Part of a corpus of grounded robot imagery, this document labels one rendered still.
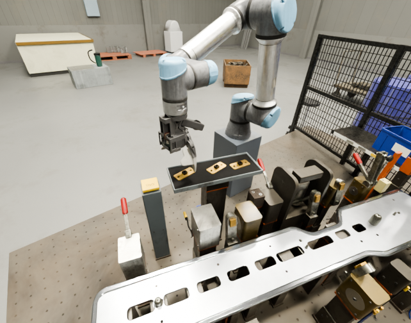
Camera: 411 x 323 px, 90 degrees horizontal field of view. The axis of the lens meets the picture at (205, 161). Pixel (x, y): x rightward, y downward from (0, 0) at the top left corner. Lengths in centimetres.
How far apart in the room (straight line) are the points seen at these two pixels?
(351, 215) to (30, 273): 144
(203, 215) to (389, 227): 76
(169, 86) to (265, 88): 51
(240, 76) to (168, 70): 530
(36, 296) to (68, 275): 12
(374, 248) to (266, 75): 77
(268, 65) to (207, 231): 68
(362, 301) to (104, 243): 108
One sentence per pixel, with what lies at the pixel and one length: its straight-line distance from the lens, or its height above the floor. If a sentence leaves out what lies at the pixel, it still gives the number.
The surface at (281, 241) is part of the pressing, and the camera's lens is 86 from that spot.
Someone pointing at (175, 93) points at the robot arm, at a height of 149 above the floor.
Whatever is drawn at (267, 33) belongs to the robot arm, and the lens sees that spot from 91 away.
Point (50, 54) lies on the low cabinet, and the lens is 797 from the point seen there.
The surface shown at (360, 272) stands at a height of 107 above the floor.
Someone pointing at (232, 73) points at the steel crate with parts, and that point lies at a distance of 582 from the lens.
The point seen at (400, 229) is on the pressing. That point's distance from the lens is 115.
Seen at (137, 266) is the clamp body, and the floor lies 101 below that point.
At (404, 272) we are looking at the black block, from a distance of 103.
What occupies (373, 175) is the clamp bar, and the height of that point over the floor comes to 111.
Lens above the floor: 168
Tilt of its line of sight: 36 degrees down
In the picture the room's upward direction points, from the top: 2 degrees clockwise
